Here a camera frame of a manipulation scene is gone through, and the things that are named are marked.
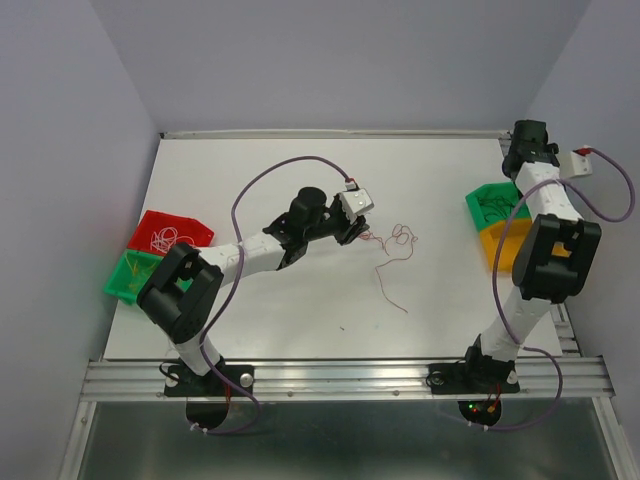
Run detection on white thin cable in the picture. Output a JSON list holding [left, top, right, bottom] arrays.
[[149, 225, 190, 256]]

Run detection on green plastic bin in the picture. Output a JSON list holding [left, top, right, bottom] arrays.
[[465, 182, 521, 232], [104, 250, 163, 305]]

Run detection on green plastic bin right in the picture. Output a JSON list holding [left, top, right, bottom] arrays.
[[465, 182, 521, 232]]

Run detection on green plastic bin left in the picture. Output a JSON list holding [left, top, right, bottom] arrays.
[[104, 250, 163, 305]]

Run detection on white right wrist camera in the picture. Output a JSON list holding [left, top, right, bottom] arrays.
[[556, 146, 593, 179]]

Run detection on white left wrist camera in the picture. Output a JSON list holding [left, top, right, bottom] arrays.
[[338, 189, 374, 223]]

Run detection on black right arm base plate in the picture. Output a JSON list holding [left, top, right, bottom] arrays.
[[426, 346, 520, 395]]

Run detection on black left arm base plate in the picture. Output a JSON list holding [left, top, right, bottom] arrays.
[[158, 360, 255, 398]]

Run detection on yellow plastic bin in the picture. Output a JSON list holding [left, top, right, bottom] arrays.
[[478, 219, 574, 274]]

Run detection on red plastic bin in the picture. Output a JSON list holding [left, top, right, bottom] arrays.
[[127, 210, 215, 256]]

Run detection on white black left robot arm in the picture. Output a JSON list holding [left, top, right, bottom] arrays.
[[136, 186, 374, 394]]

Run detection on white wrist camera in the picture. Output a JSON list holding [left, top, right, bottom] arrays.
[[338, 189, 374, 223], [556, 146, 593, 179]]

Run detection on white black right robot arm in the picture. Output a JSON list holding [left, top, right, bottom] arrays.
[[460, 120, 602, 391]]

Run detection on aluminium table frame rail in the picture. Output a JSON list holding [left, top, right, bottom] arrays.
[[61, 132, 639, 479]]

